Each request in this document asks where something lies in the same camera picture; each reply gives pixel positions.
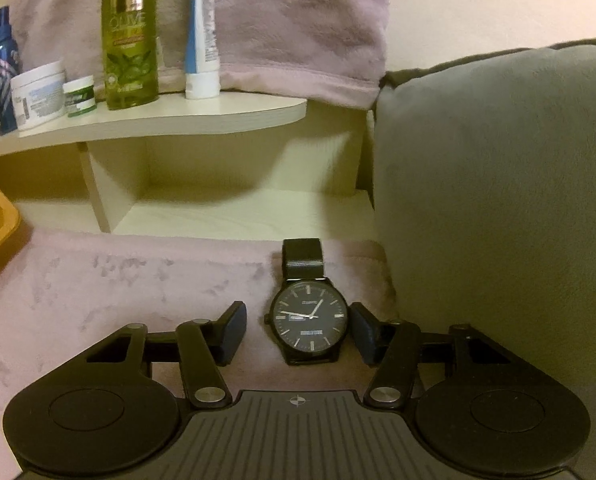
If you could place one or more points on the large white cream jar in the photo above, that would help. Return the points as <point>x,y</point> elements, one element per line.
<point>40,97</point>

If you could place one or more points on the green oil spray bottle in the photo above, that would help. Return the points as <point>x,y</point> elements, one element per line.
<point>130,45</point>

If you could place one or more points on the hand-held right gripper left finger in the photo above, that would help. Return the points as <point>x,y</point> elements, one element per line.
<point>233,332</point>

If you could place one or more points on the grey cushion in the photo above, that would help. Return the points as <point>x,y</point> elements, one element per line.
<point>477,185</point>

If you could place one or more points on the blue and white tube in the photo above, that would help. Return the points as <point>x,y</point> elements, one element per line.
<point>203,35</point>

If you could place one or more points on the cream wooden shelf unit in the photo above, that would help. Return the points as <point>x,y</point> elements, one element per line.
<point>178,115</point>

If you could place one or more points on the pink fleece blanket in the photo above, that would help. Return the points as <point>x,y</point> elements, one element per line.
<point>128,285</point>

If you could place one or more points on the small green label jar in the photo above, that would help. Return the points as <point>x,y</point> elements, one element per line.
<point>80,97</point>

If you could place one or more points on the pink hanging towel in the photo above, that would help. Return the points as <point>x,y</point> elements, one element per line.
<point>288,25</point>

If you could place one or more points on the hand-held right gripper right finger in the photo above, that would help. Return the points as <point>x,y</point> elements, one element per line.
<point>365,332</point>

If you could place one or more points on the blue spray bottle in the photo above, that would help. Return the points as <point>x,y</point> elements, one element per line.
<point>5,70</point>

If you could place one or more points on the black watch with mesh band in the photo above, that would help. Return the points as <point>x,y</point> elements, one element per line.
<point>308,320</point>

